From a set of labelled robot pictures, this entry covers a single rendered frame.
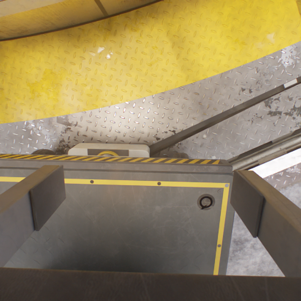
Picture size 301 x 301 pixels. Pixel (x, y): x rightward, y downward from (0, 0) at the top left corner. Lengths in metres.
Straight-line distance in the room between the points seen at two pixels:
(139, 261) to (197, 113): 0.52
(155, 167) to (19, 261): 0.46
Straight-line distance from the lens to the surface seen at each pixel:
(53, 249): 0.68
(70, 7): 0.74
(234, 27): 0.87
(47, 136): 0.91
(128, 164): 0.51
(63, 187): 0.17
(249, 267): 1.18
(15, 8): 0.65
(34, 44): 0.91
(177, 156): 0.73
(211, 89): 0.82
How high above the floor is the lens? 0.80
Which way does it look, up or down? 75 degrees down
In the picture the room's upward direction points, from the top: 176 degrees counter-clockwise
